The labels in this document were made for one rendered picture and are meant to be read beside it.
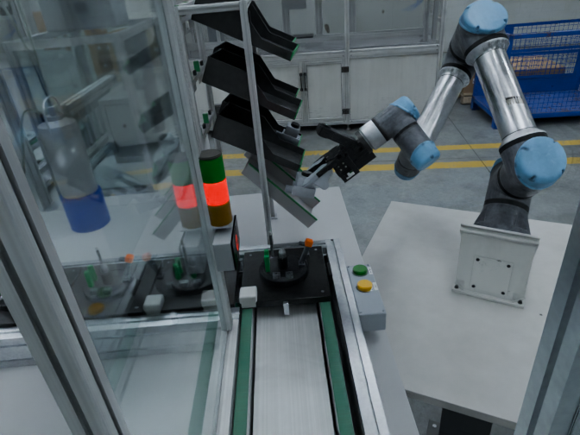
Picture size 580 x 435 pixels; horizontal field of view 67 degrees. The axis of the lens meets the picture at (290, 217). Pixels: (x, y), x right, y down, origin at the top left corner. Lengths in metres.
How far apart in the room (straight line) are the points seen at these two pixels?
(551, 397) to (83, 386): 0.33
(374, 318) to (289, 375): 0.26
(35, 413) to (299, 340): 0.64
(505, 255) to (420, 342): 0.32
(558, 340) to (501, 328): 0.99
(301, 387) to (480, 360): 0.45
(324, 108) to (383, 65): 0.80
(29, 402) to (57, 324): 0.96
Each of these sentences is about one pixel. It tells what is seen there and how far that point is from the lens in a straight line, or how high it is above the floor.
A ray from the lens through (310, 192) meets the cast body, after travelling 1.25.
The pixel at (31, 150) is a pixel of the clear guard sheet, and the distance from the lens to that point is 0.37.
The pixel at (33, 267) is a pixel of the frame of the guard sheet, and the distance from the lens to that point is 0.33.
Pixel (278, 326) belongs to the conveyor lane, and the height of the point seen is 0.92.
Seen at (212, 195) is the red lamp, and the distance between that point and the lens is 0.90.
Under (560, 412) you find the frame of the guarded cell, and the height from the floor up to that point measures 1.47.
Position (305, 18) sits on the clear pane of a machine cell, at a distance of 5.11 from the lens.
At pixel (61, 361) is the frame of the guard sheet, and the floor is 1.48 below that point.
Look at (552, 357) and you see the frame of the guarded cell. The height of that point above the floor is 1.50.
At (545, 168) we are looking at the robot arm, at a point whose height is 1.26.
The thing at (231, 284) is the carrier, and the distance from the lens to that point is 1.25.
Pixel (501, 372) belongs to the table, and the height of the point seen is 0.86.
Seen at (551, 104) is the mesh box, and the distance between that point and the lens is 5.62.
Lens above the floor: 1.72
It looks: 30 degrees down
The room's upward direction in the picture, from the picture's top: 5 degrees counter-clockwise
